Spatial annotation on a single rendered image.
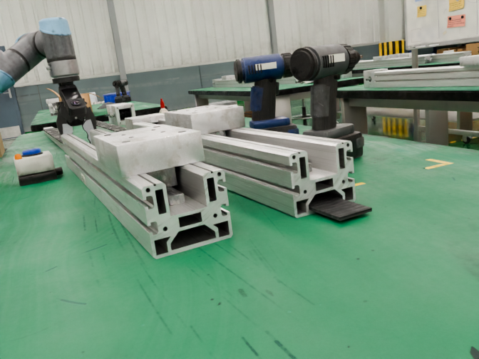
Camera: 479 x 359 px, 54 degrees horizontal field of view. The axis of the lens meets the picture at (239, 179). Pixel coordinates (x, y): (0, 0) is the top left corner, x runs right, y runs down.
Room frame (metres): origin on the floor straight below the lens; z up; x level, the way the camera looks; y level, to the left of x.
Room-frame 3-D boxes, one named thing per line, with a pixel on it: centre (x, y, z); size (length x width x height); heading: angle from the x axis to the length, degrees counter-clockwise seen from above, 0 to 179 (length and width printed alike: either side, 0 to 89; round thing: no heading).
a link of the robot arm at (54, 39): (1.32, 0.44, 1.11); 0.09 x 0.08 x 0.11; 54
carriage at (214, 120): (0.96, 0.06, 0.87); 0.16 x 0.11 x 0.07; 25
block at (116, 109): (2.27, 0.52, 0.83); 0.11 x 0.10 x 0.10; 112
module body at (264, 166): (0.96, 0.06, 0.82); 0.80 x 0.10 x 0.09; 25
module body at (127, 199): (0.88, 0.23, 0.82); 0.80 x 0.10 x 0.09; 25
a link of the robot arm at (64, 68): (1.32, 0.44, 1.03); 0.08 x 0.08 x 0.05
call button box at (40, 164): (1.08, 0.46, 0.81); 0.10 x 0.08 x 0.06; 115
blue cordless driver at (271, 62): (1.15, -0.12, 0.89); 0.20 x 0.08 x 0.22; 97
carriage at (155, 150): (0.65, 0.13, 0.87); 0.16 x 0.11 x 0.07; 25
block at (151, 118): (1.36, 0.26, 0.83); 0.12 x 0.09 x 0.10; 115
